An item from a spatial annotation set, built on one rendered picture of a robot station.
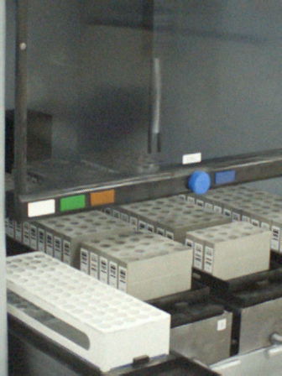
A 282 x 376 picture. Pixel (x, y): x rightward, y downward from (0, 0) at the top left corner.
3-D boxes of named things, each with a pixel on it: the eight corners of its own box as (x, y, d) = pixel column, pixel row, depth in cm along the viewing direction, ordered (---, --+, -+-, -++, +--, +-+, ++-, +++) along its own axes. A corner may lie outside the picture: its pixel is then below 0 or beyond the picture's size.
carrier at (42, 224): (100, 248, 165) (100, 211, 163) (107, 251, 163) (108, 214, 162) (37, 260, 158) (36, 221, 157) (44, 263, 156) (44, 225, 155)
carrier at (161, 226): (211, 246, 167) (214, 210, 165) (221, 249, 165) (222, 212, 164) (154, 259, 160) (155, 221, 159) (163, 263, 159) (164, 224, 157)
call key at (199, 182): (187, 194, 142) (188, 172, 141) (204, 190, 144) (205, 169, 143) (193, 195, 141) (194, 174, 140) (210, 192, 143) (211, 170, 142)
